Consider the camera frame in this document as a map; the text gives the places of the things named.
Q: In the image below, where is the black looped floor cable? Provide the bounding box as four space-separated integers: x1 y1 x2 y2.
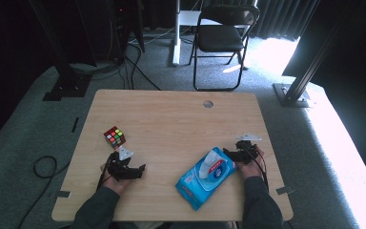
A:
16 155 71 229

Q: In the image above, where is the right hand-held gripper cable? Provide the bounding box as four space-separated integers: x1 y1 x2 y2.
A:
243 146 271 193

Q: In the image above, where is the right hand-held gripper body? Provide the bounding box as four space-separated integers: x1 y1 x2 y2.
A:
235 133 263 165

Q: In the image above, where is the hand-held gripper cable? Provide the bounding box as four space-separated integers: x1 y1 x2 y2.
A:
243 146 271 193
96 153 114 192

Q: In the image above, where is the blue wet wipe packet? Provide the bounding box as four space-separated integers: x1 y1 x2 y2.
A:
174 146 238 212

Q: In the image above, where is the white desk leg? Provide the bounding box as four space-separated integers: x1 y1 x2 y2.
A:
171 0 223 68

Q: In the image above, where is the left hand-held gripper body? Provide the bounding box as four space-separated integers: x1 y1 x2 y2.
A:
106 146 141 182

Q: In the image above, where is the person's right hand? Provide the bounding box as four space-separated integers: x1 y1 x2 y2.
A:
234 146 266 179

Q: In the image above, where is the black folding chair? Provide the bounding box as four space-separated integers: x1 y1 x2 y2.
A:
188 4 261 93

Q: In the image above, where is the person's left hand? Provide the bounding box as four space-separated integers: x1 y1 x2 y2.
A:
99 161 132 196

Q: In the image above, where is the black metal stand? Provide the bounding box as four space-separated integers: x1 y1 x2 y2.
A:
28 0 93 102
272 0 351 109

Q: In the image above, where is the left hand-held gripper cable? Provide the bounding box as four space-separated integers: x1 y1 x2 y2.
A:
96 153 114 192

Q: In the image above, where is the multicoloured puzzle cube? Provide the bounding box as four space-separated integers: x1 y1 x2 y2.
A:
103 125 127 151

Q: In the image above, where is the grey tape piece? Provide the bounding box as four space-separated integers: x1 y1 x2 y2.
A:
54 189 72 199
274 185 295 196

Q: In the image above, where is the dark equipment cabinet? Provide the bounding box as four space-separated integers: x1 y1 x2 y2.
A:
75 0 146 63

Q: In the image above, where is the dark pleated curtain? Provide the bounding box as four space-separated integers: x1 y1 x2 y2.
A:
251 0 320 42

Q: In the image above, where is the white wet wipe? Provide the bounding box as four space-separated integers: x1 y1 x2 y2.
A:
198 149 224 179

